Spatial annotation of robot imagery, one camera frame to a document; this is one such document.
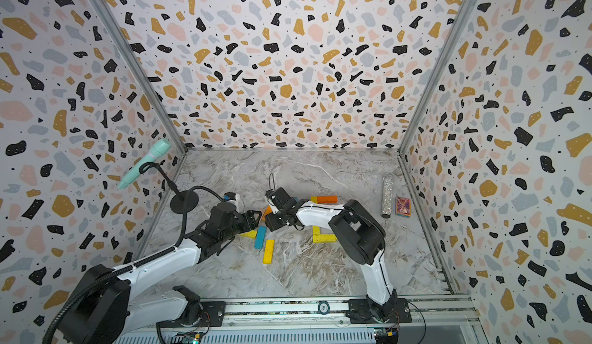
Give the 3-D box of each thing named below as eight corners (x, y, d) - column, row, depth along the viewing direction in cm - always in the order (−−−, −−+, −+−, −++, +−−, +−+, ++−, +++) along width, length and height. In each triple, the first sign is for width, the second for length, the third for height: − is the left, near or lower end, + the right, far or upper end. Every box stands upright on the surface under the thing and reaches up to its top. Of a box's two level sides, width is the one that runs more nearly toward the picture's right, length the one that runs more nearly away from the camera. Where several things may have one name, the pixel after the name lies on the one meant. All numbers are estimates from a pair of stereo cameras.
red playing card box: (394, 214, 101) (396, 212, 99) (395, 199, 106) (397, 196, 105) (408, 218, 100) (410, 215, 98) (408, 202, 105) (410, 199, 104)
